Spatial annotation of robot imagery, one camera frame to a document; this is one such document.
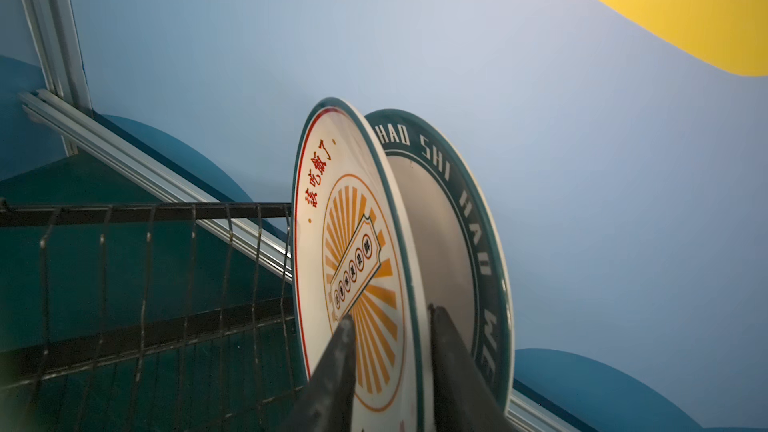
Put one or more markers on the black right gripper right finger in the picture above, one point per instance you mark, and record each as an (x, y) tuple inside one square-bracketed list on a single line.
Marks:
[(462, 400)]

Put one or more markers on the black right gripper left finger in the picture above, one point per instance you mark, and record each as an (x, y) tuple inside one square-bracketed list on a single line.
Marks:
[(326, 402)]

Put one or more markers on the green rim lettered plate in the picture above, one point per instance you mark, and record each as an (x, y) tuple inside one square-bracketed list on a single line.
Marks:
[(457, 243)]

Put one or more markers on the orange sunburst plate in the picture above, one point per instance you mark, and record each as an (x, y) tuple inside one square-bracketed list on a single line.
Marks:
[(353, 255)]

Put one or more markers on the black wire dish rack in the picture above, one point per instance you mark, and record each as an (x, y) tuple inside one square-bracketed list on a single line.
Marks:
[(151, 317)]

